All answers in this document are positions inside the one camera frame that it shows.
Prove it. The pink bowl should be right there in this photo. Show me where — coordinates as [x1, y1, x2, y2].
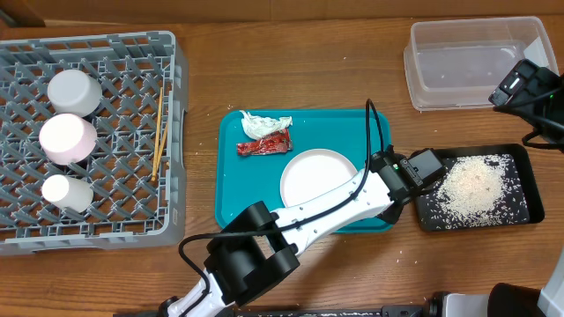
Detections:
[39, 114, 97, 166]

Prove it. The cream white cup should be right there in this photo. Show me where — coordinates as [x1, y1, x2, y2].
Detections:
[41, 174, 93, 212]

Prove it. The red snack wrapper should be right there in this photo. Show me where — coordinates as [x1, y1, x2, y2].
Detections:
[236, 129, 293, 156]

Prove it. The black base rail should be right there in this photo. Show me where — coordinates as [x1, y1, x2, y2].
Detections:
[113, 306, 427, 317]

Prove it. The crumpled white napkin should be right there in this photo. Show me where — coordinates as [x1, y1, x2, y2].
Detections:
[241, 110, 293, 140]

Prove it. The teal serving tray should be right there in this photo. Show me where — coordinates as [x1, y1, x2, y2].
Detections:
[215, 109, 367, 227]

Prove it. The grey bowl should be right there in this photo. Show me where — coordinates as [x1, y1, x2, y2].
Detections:
[48, 70, 102, 117]

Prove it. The wooden chopstick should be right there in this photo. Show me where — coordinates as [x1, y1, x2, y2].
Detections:
[151, 86, 164, 181]
[152, 122, 169, 181]

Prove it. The grey plastic dish rack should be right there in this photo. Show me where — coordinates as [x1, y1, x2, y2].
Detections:
[1, 31, 189, 255]

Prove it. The large white plate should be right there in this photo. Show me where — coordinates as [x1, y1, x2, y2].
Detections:
[279, 149, 357, 207]

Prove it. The clear plastic bin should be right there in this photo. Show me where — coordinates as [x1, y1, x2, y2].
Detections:
[404, 17, 559, 112]

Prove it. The pile of rice grains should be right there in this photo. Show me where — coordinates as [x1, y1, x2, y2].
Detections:
[416, 154, 530, 232]

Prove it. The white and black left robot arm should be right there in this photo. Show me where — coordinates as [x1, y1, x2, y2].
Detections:
[159, 148, 445, 316]

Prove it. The black rectangular tray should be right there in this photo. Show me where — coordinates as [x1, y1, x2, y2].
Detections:
[437, 144, 545, 224]

